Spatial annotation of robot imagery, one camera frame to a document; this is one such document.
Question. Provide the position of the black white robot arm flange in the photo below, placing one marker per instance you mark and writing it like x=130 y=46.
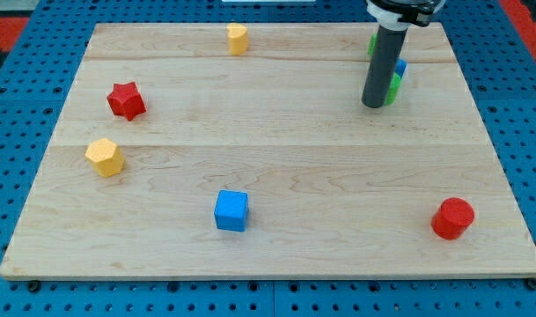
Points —
x=399 y=15

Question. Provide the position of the light wooden board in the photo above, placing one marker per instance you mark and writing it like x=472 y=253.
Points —
x=336 y=190

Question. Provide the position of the blue cube block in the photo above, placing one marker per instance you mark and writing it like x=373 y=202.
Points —
x=231 y=210

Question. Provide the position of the yellow heart block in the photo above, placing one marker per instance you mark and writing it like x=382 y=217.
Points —
x=237 y=36

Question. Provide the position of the green block near rod tip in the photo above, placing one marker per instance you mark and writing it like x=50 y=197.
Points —
x=393 y=89

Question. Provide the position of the red star block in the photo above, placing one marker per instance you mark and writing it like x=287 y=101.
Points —
x=125 y=100

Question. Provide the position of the green block at board top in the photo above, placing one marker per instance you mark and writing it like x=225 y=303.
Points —
x=372 y=44

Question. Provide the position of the blue block behind rod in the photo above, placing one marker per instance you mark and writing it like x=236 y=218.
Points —
x=400 y=67

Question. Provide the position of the yellow hexagon block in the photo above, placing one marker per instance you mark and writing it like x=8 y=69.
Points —
x=105 y=157

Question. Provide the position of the red cylinder block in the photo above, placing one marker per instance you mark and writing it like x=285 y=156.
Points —
x=452 y=218

